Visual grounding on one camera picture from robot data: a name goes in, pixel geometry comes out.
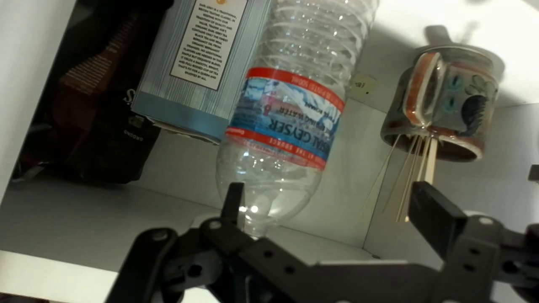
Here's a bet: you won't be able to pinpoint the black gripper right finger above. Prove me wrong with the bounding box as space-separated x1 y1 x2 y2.
409 182 539 303

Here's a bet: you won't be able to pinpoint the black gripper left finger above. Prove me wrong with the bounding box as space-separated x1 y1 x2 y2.
105 182 292 303

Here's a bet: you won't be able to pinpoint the clear plastic water bottle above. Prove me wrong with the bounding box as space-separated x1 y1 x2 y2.
213 0 382 243

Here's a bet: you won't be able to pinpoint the thin wooden skewers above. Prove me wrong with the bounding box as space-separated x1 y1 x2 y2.
385 132 441 226

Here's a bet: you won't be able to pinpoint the dark bag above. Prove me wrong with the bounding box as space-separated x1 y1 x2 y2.
13 0 173 186

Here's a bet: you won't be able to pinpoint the light blue cylindrical canister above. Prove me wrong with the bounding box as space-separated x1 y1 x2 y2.
129 0 274 147

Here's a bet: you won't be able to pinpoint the white wall cabinet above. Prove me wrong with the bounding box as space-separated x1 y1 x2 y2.
0 0 539 303

